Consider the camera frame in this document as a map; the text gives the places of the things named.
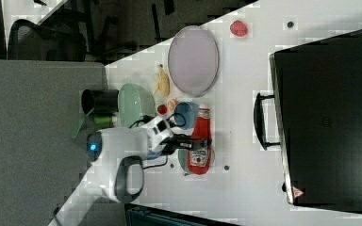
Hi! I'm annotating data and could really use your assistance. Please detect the small red plush strawberry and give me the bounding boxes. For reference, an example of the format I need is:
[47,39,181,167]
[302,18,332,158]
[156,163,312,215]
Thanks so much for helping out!
[156,105,168,115]

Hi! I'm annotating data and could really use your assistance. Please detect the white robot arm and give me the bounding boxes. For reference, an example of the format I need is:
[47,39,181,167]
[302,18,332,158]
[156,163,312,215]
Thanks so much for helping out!
[48,116,212,226]

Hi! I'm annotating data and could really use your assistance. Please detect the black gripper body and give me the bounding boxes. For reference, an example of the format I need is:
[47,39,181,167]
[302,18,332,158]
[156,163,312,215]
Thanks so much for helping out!
[161,134,193,154]

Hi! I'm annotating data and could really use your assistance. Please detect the round grey plate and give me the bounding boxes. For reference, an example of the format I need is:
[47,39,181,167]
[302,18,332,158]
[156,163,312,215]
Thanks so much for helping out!
[168,25,220,97]

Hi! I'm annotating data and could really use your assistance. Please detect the plush orange slice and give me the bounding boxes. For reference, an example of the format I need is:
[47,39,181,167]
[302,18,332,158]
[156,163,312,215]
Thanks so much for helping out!
[167,98,179,112]

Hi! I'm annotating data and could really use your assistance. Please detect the red plush ketchup bottle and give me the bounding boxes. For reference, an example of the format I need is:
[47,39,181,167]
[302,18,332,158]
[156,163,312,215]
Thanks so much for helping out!
[187,105,212,175]

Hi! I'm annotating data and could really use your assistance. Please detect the plush peeled banana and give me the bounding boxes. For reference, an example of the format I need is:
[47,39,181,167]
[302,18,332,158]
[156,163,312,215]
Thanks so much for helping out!
[153,64,170,98]

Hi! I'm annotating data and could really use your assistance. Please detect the green bottle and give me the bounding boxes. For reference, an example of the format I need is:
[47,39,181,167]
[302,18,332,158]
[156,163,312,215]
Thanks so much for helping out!
[93,116,117,124]

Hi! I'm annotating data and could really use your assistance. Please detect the black office chair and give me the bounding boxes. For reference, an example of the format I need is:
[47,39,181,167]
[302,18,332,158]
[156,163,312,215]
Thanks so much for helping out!
[7,19,87,62]

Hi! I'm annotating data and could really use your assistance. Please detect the black cylinder container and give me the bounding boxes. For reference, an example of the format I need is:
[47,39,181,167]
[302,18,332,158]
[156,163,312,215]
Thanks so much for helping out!
[81,89,119,114]

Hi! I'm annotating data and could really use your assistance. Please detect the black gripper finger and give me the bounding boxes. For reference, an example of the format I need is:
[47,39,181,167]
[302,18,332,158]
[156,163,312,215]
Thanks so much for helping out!
[193,139,212,150]

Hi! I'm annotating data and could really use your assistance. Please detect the green perforated basket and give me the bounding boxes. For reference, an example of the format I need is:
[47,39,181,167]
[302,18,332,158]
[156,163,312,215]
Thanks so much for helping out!
[118,83,156,127]

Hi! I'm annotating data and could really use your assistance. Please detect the blue cup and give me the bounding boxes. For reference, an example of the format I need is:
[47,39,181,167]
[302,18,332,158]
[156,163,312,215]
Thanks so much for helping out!
[174,102,199,130]

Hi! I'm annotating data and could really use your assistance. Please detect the large red plush strawberry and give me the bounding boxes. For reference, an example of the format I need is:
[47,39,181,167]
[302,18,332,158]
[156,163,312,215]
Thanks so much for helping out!
[230,20,248,38]

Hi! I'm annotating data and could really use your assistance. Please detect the black toaster oven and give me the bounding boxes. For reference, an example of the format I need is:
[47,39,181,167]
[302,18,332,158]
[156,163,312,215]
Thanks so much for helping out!
[269,29,362,214]

